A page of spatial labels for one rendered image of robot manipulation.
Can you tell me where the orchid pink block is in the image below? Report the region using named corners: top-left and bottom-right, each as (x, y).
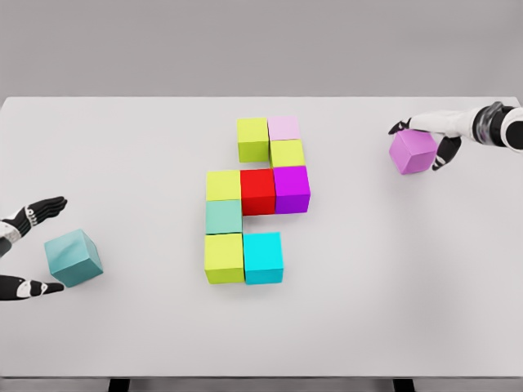
top-left (387, 128), bottom-right (440, 176)

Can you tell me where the red block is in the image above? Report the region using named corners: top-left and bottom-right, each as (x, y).
top-left (239, 167), bottom-right (277, 217)

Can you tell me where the purple block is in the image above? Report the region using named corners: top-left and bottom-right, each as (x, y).
top-left (272, 164), bottom-right (312, 215)

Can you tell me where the cyan block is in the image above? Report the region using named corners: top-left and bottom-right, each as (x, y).
top-left (242, 231), bottom-right (285, 286)

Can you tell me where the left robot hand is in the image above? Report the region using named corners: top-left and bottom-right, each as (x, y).
top-left (0, 195), bottom-right (69, 304)

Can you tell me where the teal block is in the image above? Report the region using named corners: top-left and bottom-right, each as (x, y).
top-left (43, 228), bottom-right (105, 289)

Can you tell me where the yellow-green block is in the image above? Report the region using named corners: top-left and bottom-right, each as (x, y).
top-left (205, 170), bottom-right (243, 203)
top-left (268, 138), bottom-right (307, 170)
top-left (203, 232), bottom-right (247, 286)
top-left (236, 117), bottom-right (271, 163)

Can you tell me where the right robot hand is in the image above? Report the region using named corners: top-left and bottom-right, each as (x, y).
top-left (387, 109), bottom-right (467, 172)

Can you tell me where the mint green block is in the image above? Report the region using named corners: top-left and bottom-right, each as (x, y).
top-left (204, 198), bottom-right (245, 236)

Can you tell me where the pale pink block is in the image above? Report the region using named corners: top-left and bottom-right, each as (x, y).
top-left (266, 114), bottom-right (302, 142)

